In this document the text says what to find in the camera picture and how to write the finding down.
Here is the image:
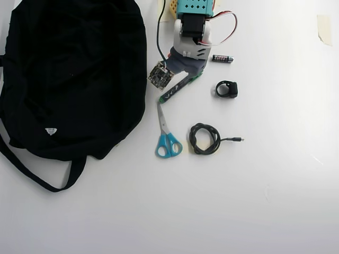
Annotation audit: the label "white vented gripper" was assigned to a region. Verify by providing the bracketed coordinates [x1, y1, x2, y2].
[167, 43, 212, 78]

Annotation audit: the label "green capped black marker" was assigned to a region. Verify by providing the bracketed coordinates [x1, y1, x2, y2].
[158, 74, 204, 103]

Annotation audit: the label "black fabric bag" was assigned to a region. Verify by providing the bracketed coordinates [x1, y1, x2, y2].
[0, 0, 149, 193]

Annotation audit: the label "black AA battery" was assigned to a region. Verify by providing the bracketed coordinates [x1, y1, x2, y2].
[211, 54, 235, 64]

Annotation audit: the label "yellow perforated plastic part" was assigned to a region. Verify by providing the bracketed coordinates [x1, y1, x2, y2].
[168, 0, 181, 19]

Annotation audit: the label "beige masking tape strip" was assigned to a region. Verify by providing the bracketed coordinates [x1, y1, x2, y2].
[317, 14, 333, 47]

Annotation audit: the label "bare camera circuit board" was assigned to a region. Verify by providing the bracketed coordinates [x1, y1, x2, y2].
[147, 60, 175, 90]

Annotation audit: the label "thin black camera cable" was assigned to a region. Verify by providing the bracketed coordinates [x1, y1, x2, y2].
[155, 0, 169, 64]

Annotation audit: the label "blue handled scissors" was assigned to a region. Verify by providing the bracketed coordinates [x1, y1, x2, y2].
[155, 102, 184, 159]

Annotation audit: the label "black plastic ring clamp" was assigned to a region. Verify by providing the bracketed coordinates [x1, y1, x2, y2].
[214, 80, 238, 99]

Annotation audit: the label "red white servo wire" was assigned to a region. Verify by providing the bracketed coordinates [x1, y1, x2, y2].
[195, 10, 238, 48]

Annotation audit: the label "coiled black USB cable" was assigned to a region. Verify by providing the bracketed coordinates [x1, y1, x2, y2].
[189, 122, 246, 156]

